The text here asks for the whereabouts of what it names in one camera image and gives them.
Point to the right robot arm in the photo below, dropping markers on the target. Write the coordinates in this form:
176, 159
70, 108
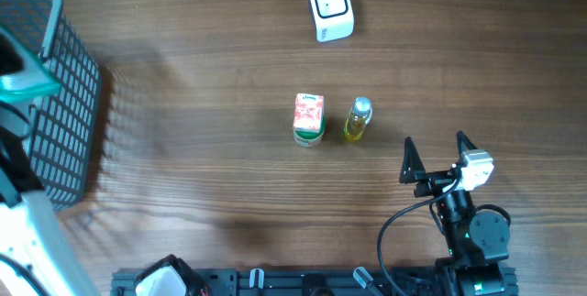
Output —
477, 236

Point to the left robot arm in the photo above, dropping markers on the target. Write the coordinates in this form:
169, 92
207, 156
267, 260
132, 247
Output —
36, 257

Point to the white barcode scanner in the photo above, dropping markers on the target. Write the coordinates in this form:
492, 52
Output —
334, 19

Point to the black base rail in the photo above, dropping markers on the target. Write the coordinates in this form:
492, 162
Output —
316, 282

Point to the pink juice carton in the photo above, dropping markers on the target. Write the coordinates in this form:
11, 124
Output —
308, 112

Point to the grey plastic mesh basket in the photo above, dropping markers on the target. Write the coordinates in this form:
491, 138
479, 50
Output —
61, 105

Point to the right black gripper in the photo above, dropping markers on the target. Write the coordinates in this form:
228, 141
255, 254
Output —
414, 170

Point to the green white tape roll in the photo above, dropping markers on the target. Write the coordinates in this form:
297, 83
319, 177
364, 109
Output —
309, 139

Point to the yellow liquid bottle silver cap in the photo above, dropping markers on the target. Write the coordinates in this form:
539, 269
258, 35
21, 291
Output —
359, 117

